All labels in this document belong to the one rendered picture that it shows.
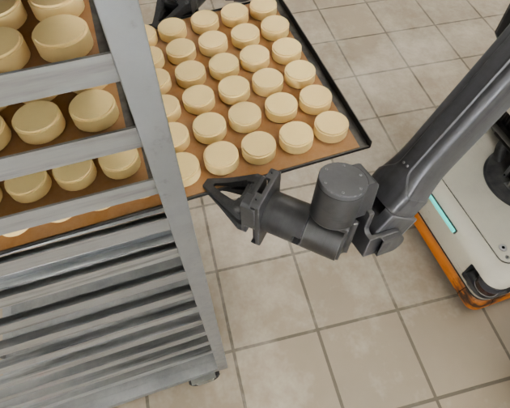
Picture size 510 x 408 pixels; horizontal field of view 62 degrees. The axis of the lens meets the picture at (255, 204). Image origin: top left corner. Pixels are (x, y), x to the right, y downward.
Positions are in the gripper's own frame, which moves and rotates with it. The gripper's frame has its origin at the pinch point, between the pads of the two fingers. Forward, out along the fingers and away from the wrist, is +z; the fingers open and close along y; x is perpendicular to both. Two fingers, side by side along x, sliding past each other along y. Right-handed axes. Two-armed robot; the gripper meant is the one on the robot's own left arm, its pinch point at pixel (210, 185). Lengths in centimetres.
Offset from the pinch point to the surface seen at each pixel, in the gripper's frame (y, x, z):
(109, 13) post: -30.5, -7.6, 0.4
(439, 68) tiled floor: 101, 176, -27
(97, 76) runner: -23.3, -7.4, 4.5
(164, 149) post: -15.3, -6.9, -0.3
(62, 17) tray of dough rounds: -24.8, -3.5, 10.9
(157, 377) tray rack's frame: 84, -19, 17
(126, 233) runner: 2.8, -10.4, 7.6
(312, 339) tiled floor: 100, 16, -20
